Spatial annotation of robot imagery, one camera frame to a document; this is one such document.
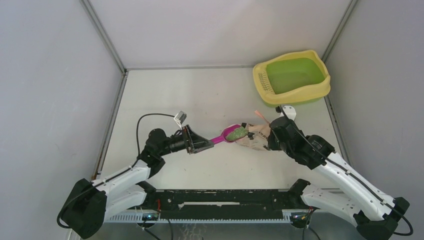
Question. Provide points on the pink cat litter bag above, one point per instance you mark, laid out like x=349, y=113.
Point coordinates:
x=258, y=135

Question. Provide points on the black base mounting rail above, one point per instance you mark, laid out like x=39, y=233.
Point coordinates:
x=235, y=203

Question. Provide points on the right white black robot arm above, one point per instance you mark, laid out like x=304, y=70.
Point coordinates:
x=373, y=213

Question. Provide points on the green cat litter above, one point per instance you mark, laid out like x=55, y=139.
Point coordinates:
x=236, y=134

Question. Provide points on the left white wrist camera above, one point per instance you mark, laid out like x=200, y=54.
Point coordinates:
x=179, y=118

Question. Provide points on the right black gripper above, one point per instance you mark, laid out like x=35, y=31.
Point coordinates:
x=272, y=144

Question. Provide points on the yellow green litter box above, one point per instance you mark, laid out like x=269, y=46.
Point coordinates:
x=292, y=78

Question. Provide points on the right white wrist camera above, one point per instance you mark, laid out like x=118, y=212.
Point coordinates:
x=286, y=110

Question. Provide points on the white slotted cable duct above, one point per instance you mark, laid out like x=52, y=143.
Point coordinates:
x=150, y=217

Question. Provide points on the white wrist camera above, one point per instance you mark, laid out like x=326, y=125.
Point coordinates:
x=286, y=110
x=179, y=118

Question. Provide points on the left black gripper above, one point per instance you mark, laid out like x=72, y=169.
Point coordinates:
x=199, y=143

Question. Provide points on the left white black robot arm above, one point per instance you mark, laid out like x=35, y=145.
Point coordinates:
x=90, y=203

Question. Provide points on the magenta plastic scoop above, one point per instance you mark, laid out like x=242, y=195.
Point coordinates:
x=221, y=137

